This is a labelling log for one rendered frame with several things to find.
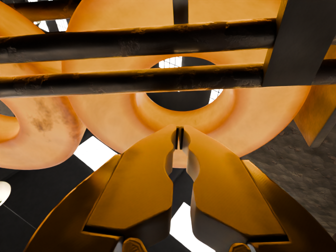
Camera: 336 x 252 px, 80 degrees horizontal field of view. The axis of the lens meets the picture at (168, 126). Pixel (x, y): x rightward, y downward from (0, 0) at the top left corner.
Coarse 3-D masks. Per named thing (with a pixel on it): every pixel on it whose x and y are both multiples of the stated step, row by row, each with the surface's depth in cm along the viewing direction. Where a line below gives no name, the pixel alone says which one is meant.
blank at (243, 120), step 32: (96, 0) 9; (128, 0) 9; (160, 0) 9; (192, 0) 9; (224, 0) 9; (256, 0) 9; (64, 64) 12; (96, 64) 11; (128, 64) 11; (96, 96) 13; (128, 96) 13; (224, 96) 15; (256, 96) 13; (288, 96) 13; (96, 128) 15; (128, 128) 15; (160, 128) 16; (224, 128) 15; (256, 128) 15
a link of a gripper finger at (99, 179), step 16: (112, 160) 9; (96, 176) 8; (80, 192) 7; (96, 192) 7; (64, 208) 7; (80, 208) 7; (48, 224) 6; (64, 224) 6; (80, 224) 6; (32, 240) 6; (48, 240) 6; (64, 240) 6; (80, 240) 6; (96, 240) 6; (112, 240) 6
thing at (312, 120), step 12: (312, 96) 12; (324, 96) 11; (300, 108) 14; (312, 108) 12; (324, 108) 11; (300, 120) 14; (312, 120) 12; (324, 120) 11; (312, 132) 12; (324, 132) 12; (312, 144) 13
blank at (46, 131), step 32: (0, 32) 11; (32, 32) 13; (0, 64) 12; (32, 64) 12; (64, 96) 14; (0, 128) 18; (32, 128) 16; (64, 128) 15; (0, 160) 19; (32, 160) 19; (64, 160) 19
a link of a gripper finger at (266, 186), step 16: (256, 176) 9; (272, 192) 8; (272, 208) 7; (288, 208) 7; (304, 208) 7; (288, 224) 7; (304, 224) 7; (320, 224) 7; (272, 240) 6; (288, 240) 6; (304, 240) 6; (320, 240) 6
